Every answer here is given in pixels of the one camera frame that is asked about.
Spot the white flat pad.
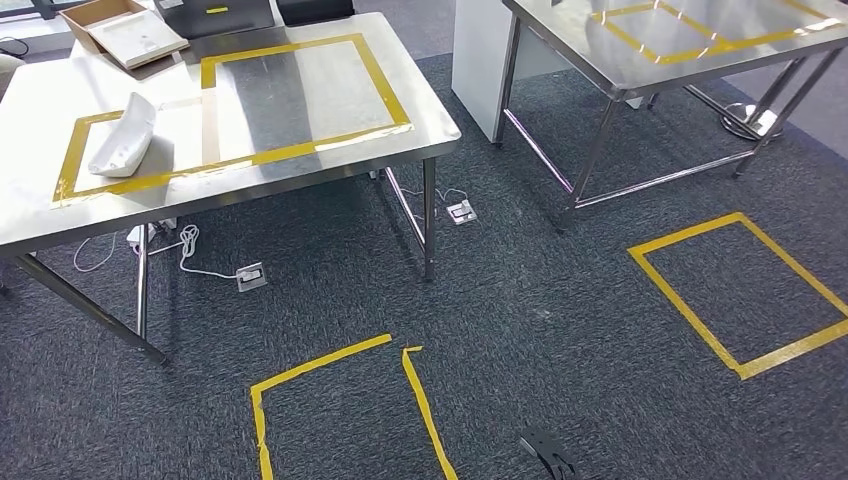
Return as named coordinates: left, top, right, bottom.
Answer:
left=86, top=9, right=191, bottom=72

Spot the metal floor socket box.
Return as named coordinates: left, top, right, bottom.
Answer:
left=445, top=199, right=480, bottom=227
left=235, top=261, right=270, bottom=294

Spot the black window frame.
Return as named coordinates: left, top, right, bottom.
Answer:
left=0, top=0, right=88, bottom=20

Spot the white plastic car part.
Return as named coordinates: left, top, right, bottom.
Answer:
left=86, top=91, right=159, bottom=179

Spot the yellow tape rectangle outline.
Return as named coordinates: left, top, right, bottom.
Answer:
left=199, top=32, right=415, bottom=168
left=590, top=0, right=843, bottom=67

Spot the white power adapter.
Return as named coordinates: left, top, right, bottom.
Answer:
left=125, top=221, right=158, bottom=248

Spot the black carrying case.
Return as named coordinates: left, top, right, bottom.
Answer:
left=274, top=0, right=356, bottom=28

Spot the brown cardboard box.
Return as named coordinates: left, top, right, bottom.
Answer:
left=59, top=0, right=191, bottom=73

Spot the chrome stanchion base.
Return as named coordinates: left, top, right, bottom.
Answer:
left=720, top=101, right=787, bottom=142

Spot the white cable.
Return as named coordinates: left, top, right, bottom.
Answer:
left=396, top=186, right=470, bottom=208
left=72, top=223, right=240, bottom=280

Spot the yellow tape corner mark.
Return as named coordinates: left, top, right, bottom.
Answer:
left=51, top=115, right=208, bottom=209

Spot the yellow floor tape square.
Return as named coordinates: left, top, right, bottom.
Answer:
left=627, top=211, right=848, bottom=383
left=248, top=332, right=460, bottom=480

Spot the black flat device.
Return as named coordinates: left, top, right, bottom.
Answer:
left=152, top=0, right=277, bottom=42

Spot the stainless steel workbench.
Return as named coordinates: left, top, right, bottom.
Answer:
left=493, top=0, right=848, bottom=231
left=0, top=11, right=464, bottom=368

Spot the beige rounded object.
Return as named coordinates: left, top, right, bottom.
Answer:
left=0, top=54, right=27, bottom=101

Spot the white cabinet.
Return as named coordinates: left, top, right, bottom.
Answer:
left=451, top=0, right=579, bottom=144

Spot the small yellow tape piece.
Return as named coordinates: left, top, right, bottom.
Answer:
left=77, top=97, right=204, bottom=126

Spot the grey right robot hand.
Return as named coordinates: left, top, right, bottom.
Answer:
left=518, top=427, right=578, bottom=480

